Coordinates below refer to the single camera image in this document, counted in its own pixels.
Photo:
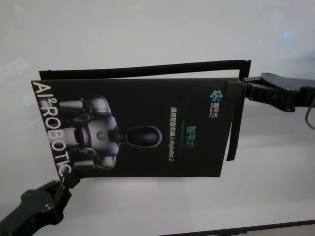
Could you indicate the black robot print poster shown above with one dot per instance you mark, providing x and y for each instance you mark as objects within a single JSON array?
[{"x": 147, "y": 110}]

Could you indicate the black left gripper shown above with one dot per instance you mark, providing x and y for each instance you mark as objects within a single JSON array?
[{"x": 39, "y": 204}]

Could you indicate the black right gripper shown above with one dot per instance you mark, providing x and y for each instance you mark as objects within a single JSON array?
[{"x": 283, "y": 91}]

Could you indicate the black tape frame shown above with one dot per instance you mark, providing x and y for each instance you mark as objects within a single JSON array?
[{"x": 236, "y": 123}]

